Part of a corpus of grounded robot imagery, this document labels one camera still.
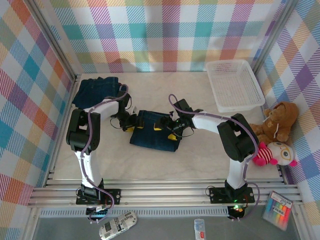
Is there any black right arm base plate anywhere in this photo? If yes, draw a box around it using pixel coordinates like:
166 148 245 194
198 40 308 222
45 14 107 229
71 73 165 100
209 186 256 204

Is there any white pink plush doll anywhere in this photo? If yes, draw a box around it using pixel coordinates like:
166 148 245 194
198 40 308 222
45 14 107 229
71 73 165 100
251 141 298 168

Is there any aluminium side rail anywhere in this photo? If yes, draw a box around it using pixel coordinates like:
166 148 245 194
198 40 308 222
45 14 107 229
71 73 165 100
43 73 82 187

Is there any aluminium frame post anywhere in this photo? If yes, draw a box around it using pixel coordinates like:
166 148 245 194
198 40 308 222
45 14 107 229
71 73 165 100
251 0 300 73
26 0 82 83

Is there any colourful marker pack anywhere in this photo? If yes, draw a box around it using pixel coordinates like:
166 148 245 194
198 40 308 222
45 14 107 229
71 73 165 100
261 191 294 230

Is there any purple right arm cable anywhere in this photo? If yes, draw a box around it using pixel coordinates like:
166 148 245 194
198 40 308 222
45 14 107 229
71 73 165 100
168 93 262 222

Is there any newspaper print pouch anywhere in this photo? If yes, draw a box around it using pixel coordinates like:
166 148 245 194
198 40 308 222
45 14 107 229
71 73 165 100
99 210 138 240

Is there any white plastic mesh basket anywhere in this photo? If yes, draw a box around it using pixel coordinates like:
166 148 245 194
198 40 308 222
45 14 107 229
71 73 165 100
205 59 266 113

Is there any small white red packet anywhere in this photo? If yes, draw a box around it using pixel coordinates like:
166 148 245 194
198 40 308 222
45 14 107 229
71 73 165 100
194 218 206 240

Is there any aluminium frame rail bed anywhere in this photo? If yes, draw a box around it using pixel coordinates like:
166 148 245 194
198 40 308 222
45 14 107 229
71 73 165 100
26 171 307 210

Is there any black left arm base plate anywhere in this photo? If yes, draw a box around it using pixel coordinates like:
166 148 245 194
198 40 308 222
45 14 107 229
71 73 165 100
76 188 122 206

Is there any brown teddy bear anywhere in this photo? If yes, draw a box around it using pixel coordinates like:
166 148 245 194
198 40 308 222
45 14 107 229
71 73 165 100
249 101 300 146

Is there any dark blue denim skirt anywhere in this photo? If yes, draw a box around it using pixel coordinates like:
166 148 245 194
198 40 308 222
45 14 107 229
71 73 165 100
72 76 123 109
129 109 183 153

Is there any grey slotted cable duct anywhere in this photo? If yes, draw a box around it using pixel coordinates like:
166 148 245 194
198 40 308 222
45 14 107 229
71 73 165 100
39 209 230 218

